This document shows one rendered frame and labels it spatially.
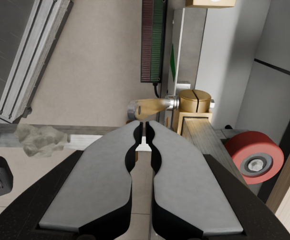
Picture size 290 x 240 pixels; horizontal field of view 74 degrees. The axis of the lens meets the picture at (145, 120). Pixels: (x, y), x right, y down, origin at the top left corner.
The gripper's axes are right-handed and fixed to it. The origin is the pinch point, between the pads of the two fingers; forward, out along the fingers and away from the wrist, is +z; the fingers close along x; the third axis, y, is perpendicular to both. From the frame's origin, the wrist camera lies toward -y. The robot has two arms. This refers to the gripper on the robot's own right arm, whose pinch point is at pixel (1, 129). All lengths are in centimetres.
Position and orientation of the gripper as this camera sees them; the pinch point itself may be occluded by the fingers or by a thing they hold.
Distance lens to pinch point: 43.4
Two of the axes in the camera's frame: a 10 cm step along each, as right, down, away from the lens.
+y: -10.0, -0.3, -0.1
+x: -0.3, 8.8, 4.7
